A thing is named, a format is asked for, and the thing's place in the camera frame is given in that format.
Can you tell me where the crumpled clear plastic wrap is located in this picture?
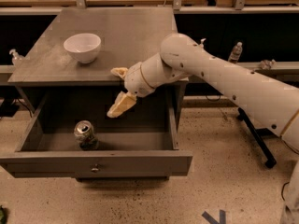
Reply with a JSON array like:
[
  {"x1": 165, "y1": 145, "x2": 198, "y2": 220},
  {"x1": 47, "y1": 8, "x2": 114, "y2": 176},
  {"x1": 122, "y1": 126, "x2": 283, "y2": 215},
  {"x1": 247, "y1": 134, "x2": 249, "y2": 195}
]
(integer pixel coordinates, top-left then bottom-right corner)
[{"x1": 259, "y1": 59, "x2": 276, "y2": 70}]

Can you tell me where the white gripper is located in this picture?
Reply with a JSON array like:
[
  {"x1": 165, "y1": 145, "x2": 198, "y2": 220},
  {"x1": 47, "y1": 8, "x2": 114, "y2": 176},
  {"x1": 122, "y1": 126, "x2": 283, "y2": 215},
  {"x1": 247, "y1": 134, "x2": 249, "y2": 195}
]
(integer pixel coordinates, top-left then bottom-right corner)
[{"x1": 107, "y1": 62, "x2": 155, "y2": 119}]

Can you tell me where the clear plastic water bottle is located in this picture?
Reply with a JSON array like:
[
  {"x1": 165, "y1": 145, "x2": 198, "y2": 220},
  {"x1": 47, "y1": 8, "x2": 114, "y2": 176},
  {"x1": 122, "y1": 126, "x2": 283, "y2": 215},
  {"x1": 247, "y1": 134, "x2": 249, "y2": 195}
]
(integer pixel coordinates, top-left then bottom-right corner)
[{"x1": 228, "y1": 42, "x2": 243, "y2": 63}]

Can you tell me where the clear pump sanitizer bottle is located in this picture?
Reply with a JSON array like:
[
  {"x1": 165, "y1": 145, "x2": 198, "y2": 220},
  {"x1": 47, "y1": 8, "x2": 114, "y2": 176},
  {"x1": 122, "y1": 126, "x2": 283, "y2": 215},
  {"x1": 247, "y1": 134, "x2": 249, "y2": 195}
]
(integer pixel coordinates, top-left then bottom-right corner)
[{"x1": 9, "y1": 49, "x2": 24, "y2": 65}]

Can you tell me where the black cable on floor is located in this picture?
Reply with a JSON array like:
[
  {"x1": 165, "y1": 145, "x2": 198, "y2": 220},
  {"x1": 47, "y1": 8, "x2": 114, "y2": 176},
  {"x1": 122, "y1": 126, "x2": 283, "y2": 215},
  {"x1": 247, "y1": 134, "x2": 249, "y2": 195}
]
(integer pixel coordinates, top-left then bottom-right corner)
[{"x1": 280, "y1": 181, "x2": 290, "y2": 202}]

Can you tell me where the black wheeled stand base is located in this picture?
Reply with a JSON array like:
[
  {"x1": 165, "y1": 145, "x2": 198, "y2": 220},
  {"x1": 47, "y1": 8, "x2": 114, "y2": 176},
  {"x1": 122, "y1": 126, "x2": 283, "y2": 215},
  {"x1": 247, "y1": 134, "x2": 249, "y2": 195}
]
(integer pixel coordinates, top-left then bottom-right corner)
[{"x1": 237, "y1": 107, "x2": 277, "y2": 169}]

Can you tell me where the grey open top drawer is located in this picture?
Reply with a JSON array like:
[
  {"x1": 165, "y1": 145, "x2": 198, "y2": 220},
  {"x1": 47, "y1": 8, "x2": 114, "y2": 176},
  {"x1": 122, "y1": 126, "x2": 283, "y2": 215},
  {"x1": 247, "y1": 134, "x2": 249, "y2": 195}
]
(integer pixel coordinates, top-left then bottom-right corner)
[{"x1": 0, "y1": 91, "x2": 192, "y2": 179}]

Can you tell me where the white pump lotion bottle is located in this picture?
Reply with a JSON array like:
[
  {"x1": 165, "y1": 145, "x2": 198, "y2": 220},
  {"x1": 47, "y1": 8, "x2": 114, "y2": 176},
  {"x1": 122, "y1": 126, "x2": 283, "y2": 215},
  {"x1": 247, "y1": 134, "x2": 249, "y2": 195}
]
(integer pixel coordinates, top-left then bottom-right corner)
[{"x1": 200, "y1": 38, "x2": 206, "y2": 49}]

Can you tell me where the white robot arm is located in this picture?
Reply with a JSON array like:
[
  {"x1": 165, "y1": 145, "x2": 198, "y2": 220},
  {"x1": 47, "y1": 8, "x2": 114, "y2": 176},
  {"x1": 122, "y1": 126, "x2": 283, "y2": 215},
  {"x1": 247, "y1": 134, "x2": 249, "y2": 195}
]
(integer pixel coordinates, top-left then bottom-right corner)
[{"x1": 107, "y1": 34, "x2": 299, "y2": 152}]

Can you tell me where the white ceramic bowl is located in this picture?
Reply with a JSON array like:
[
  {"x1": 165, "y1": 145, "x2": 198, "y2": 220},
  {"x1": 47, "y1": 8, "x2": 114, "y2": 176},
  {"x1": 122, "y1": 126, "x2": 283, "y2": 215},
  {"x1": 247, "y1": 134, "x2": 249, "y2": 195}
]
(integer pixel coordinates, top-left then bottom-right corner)
[{"x1": 64, "y1": 33, "x2": 102, "y2": 63}]

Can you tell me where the crushed 7up soda can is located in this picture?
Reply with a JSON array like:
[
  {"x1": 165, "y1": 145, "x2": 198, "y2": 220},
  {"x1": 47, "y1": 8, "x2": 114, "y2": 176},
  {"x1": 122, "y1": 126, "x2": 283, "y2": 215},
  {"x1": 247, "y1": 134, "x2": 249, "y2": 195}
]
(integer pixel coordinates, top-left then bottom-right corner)
[{"x1": 74, "y1": 120, "x2": 99, "y2": 150}]

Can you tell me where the grey cabinet with counter top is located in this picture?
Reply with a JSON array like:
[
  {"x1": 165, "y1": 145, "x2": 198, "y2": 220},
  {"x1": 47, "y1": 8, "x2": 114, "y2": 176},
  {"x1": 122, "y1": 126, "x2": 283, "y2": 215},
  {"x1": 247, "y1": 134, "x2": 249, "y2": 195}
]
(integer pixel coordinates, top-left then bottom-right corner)
[{"x1": 8, "y1": 7, "x2": 190, "y2": 183}]

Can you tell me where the round metal drawer knob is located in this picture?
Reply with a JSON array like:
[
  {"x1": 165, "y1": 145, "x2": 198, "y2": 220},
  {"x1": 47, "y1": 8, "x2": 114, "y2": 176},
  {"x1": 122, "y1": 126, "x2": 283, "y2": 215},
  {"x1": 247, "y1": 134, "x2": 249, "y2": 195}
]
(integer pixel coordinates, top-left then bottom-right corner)
[{"x1": 91, "y1": 164, "x2": 100, "y2": 173}]

